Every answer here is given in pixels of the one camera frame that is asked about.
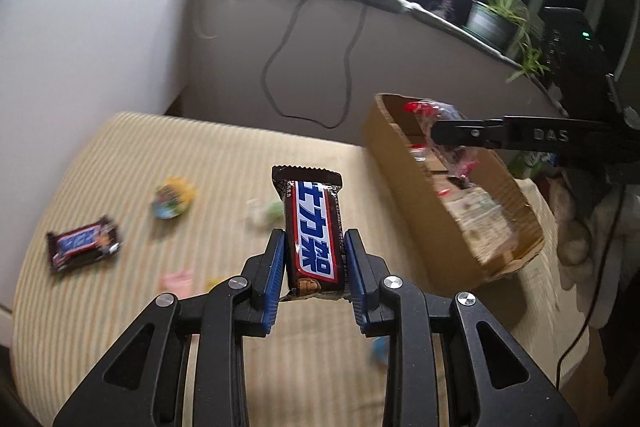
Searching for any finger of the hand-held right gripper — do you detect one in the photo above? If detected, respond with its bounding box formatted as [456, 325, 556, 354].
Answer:
[430, 117, 505, 150]

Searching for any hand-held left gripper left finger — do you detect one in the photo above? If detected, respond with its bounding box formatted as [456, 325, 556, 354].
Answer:
[52, 228, 288, 427]

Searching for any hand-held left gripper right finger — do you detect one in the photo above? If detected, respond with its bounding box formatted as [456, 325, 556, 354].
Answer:
[344, 228, 578, 427]

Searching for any clear red snack packet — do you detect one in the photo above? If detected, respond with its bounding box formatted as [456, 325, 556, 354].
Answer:
[404, 101, 481, 192]

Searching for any brown chocolate bar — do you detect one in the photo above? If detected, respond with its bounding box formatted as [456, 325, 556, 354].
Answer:
[271, 164, 346, 300]
[46, 216, 123, 275]

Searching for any cardboard box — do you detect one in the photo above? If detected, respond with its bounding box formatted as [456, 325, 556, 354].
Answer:
[361, 93, 546, 290]

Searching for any large clear cracker packet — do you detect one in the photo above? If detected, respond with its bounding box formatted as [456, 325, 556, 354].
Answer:
[442, 187, 516, 265]

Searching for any person's right hand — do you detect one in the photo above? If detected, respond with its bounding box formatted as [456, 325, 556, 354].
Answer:
[556, 179, 601, 268]

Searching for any small green candy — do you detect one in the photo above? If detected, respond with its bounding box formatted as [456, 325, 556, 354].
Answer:
[247, 199, 283, 228]

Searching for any green snack bag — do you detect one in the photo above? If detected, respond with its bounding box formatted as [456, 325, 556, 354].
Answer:
[510, 152, 557, 180]

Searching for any small blue candy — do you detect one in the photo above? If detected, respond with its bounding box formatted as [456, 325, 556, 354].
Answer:
[370, 337, 390, 368]

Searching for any potted spider plant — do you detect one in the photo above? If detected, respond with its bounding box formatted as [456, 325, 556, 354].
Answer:
[450, 0, 551, 84]

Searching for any small pink candy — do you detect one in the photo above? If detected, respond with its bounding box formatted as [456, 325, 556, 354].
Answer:
[159, 271, 196, 295]

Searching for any yellow wrapped candy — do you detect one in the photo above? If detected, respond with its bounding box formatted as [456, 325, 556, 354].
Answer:
[152, 177, 197, 220]

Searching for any striped cream blanket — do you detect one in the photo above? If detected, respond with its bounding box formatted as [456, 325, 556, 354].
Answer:
[10, 111, 601, 427]

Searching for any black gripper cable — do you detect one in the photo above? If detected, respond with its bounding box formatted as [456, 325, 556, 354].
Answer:
[556, 184, 627, 375]

